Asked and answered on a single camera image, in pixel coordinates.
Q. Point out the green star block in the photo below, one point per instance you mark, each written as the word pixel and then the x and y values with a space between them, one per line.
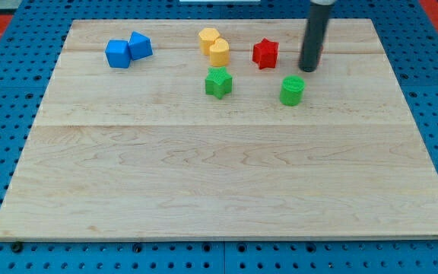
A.
pixel 218 82

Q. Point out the red star block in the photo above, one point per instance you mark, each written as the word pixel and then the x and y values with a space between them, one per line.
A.
pixel 265 53

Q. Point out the light wooden board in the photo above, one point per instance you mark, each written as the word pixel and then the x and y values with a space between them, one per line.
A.
pixel 144 154

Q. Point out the yellow heart block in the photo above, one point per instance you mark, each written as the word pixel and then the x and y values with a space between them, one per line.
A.
pixel 219 53

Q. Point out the green cylinder block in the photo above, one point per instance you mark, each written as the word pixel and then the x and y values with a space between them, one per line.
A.
pixel 292 88

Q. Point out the yellow hexagon block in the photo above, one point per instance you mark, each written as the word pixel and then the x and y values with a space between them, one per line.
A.
pixel 207 37

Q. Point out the blue pentagon block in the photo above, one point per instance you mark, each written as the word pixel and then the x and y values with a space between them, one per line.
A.
pixel 139 46

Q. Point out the blue cube block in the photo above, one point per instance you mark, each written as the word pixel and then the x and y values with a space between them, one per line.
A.
pixel 118 54

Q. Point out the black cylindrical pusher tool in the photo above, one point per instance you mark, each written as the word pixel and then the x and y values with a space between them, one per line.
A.
pixel 317 22

